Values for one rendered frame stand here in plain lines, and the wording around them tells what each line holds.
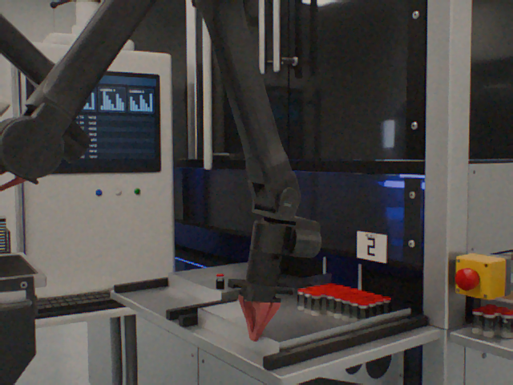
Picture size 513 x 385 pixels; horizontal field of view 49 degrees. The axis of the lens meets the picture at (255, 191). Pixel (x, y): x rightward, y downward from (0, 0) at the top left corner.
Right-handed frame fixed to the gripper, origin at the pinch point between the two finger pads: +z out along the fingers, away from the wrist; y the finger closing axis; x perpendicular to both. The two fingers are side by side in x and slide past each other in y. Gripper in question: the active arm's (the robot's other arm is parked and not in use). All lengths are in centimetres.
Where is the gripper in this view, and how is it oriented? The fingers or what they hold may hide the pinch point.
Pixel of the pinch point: (254, 336)
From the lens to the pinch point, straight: 99.8
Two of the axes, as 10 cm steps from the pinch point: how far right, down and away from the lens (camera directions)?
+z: -1.4, 9.9, -0.4
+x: -6.0, -0.5, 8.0
